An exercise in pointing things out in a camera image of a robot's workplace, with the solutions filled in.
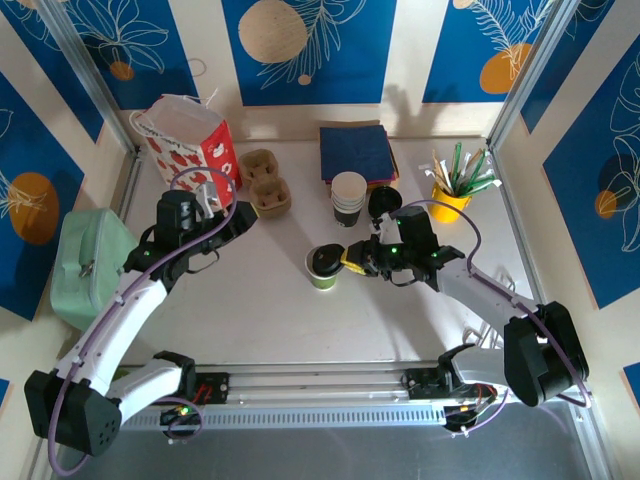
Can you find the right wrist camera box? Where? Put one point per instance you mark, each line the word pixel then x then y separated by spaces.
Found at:
pixel 384 227

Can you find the stack of black cup lids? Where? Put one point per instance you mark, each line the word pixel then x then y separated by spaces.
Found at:
pixel 385 200

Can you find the stack of paper cups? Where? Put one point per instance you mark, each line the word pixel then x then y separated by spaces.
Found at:
pixel 348 197

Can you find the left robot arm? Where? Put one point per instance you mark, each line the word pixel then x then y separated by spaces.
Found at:
pixel 115 325

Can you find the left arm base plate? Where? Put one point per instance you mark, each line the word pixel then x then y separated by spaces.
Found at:
pixel 215 387

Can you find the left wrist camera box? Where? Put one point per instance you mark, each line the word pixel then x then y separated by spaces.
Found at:
pixel 209 195

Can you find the stack of cardboard cup carriers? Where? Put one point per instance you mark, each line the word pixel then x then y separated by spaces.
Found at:
pixel 265 185

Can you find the aluminium frame post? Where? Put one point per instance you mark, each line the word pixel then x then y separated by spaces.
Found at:
pixel 85 70
pixel 522 95

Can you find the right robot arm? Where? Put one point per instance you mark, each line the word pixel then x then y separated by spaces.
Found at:
pixel 490 290

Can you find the black cup lid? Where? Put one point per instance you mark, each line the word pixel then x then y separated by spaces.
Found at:
pixel 326 259

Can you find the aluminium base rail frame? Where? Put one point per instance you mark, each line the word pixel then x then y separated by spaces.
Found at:
pixel 320 385

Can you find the yellow stirrer holder cup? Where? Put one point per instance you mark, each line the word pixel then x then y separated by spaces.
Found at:
pixel 450 202

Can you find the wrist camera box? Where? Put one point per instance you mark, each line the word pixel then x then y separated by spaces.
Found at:
pixel 209 195
pixel 384 227

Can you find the mint green zip pouch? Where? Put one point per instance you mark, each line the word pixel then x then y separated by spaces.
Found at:
pixel 90 260

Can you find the yellow paper napkins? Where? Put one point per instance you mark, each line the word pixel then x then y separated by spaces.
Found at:
pixel 394 170

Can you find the wooden stirrer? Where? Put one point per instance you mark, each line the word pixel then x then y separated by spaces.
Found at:
pixel 441 174

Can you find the green paper coffee cup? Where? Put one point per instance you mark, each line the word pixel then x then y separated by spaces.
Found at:
pixel 324 282

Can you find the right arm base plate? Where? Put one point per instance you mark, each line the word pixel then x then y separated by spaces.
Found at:
pixel 420 385

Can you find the blue paper napkin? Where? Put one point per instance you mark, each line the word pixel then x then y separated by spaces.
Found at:
pixel 355 150

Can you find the red white paper gift bag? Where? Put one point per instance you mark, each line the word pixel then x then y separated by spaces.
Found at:
pixel 185 145

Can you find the long green wrapped straw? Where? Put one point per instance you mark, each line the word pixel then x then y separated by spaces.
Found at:
pixel 456 165

